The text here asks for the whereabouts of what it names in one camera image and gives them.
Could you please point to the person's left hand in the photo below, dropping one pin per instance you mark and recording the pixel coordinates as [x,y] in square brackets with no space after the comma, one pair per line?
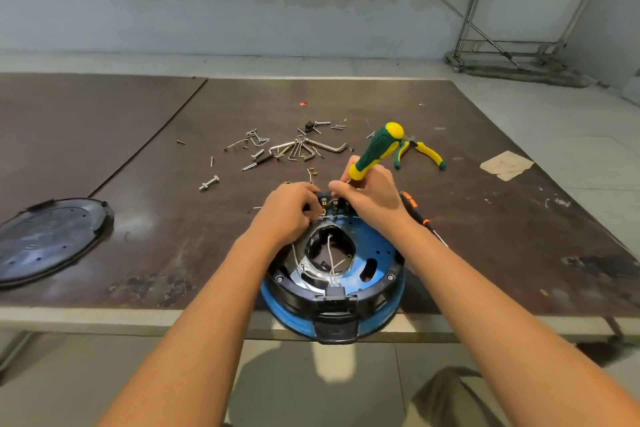
[285,209]

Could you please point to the person's right hand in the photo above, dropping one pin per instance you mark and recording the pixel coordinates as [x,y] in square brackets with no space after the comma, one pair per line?
[375,201]

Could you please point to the person's left fingers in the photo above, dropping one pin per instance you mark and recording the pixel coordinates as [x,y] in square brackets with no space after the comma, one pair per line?
[312,201]

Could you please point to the person's right thumb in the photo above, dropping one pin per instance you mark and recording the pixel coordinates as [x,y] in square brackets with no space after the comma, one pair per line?
[340,187]

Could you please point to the green yellow screwdriver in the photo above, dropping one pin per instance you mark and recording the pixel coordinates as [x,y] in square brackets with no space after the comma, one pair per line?
[377,147]

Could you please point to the blue black cooker base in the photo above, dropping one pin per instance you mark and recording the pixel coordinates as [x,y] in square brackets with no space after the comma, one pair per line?
[370,261]

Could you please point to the person's left forearm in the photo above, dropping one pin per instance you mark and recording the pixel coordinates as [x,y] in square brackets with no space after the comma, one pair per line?
[200,341]

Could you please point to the person's right forearm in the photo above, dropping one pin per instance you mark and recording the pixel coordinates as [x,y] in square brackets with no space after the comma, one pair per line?
[500,341]

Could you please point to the pile of metal hex keys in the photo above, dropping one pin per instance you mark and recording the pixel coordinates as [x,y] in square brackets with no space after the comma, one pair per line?
[300,147]

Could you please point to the small black metal screwdriver bit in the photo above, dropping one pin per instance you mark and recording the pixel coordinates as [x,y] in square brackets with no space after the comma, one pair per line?
[257,162]

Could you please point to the small black plastic part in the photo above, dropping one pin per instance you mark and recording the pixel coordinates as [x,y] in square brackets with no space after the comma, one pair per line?
[310,126]

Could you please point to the orange black screwdriver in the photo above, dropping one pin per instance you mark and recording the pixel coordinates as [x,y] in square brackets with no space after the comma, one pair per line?
[419,215]

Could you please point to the yellow green pliers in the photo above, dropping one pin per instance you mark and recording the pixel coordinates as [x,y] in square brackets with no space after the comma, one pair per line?
[425,151]

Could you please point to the metal bolt with nut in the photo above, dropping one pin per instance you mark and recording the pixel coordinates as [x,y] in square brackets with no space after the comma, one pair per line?
[209,183]

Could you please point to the scattered small metal screws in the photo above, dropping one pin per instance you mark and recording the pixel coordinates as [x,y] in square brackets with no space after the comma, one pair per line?
[212,161]

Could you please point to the torn paper piece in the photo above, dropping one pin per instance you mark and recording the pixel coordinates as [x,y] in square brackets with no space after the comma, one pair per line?
[506,164]

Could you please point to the black round cover plate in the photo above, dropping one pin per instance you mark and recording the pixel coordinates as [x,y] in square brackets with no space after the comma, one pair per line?
[50,239]

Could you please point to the metal rack frame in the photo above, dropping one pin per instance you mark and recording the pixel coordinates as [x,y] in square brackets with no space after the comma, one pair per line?
[500,49]

